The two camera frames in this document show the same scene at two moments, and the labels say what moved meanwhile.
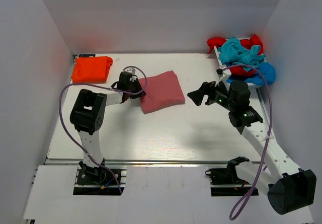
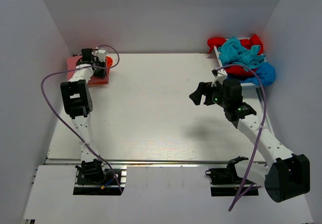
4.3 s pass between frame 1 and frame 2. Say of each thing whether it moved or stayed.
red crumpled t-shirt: stayed
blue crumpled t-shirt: stayed
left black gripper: moved
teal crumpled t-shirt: stayed
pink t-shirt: moved
